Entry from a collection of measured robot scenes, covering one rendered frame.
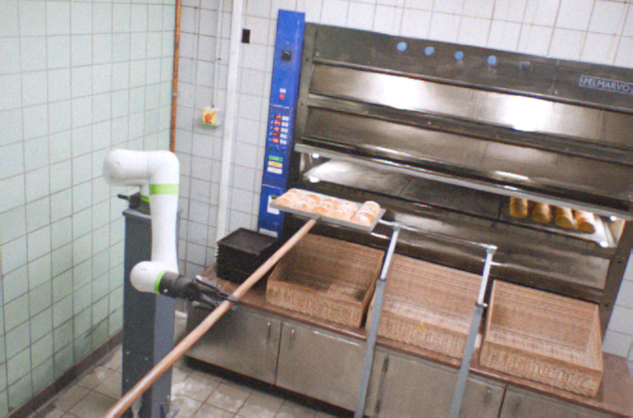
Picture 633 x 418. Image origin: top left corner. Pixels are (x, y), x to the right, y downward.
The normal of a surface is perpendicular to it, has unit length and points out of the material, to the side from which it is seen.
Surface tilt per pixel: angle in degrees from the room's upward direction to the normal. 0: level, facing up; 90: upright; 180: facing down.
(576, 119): 69
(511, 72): 90
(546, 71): 90
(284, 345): 90
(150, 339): 90
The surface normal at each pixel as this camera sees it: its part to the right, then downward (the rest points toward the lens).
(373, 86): -0.27, -0.08
